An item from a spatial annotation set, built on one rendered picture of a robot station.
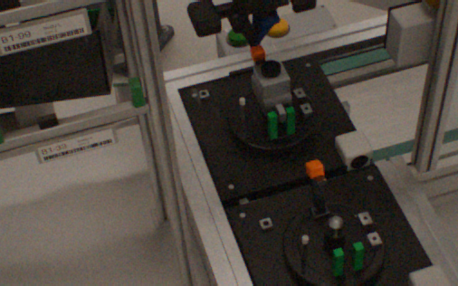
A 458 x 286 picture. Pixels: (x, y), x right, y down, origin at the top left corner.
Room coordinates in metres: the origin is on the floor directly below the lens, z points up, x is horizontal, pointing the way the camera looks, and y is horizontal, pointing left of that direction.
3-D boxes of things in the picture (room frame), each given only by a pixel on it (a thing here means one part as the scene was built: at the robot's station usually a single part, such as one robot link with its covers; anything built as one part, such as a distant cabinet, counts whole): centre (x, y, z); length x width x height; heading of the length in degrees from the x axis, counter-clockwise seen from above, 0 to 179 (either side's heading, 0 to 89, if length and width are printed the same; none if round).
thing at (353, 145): (0.79, -0.19, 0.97); 0.05 x 0.05 x 0.04; 14
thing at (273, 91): (0.85, -0.07, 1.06); 0.08 x 0.04 x 0.07; 14
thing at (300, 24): (1.09, -0.10, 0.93); 0.21 x 0.07 x 0.06; 104
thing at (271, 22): (0.94, -0.07, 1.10); 0.06 x 0.04 x 0.07; 14
